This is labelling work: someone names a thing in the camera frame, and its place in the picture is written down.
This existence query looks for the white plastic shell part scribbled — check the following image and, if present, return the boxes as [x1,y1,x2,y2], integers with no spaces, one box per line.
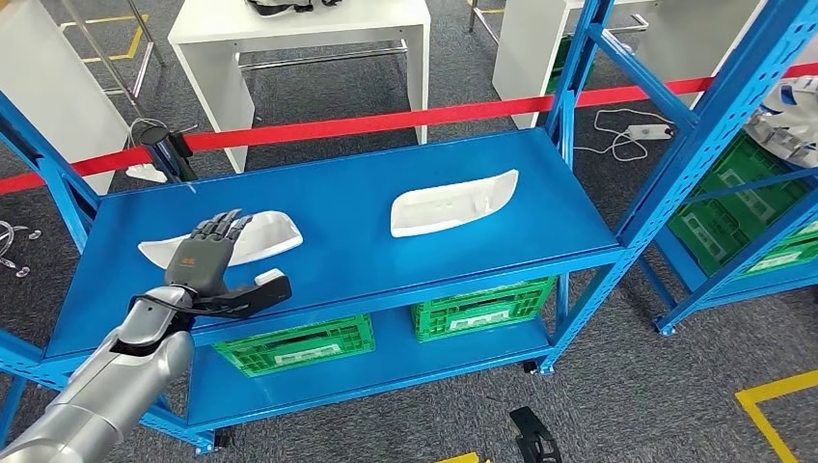
[137,210,304,270]

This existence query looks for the white plastic shell part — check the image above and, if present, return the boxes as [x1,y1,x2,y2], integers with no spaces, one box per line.
[390,169,520,239]

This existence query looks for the blue steel shelf rack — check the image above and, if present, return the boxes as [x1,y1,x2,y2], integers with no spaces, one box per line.
[0,0,818,456]
[636,130,818,338]

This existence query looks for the green plastic crate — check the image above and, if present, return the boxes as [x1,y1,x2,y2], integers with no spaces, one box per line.
[410,276,558,344]
[666,132,816,277]
[212,313,377,379]
[734,220,818,279]
[544,35,595,97]

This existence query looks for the red barrier belt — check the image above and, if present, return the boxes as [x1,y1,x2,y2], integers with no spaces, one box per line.
[0,62,818,196]

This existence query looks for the white table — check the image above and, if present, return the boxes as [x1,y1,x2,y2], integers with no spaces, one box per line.
[0,0,132,196]
[168,0,432,175]
[492,0,777,129]

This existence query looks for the black and white bag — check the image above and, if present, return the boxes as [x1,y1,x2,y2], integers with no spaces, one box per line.
[245,0,344,18]

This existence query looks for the white power strip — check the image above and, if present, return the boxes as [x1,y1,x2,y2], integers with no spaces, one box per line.
[626,123,674,142]

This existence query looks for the white floor adapter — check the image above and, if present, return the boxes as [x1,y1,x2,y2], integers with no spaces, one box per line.
[124,163,170,185]

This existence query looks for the black stool chrome base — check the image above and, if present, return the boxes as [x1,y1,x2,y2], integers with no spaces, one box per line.
[0,220,43,280]

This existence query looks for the white and blue robot shell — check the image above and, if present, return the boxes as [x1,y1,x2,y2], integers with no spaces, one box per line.
[743,75,818,170]

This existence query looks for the chrome steel frame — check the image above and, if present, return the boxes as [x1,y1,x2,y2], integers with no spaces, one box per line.
[468,0,650,46]
[237,39,410,72]
[60,0,166,118]

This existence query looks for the white power cable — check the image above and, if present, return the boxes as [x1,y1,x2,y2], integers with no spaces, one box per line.
[573,107,675,164]

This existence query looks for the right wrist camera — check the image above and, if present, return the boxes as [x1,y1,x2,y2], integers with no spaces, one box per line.
[508,406,563,463]

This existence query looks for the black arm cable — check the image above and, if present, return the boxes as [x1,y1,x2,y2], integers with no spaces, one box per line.
[130,290,212,318]

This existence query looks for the black stanchion post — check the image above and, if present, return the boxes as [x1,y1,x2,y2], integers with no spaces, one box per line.
[139,124,200,184]

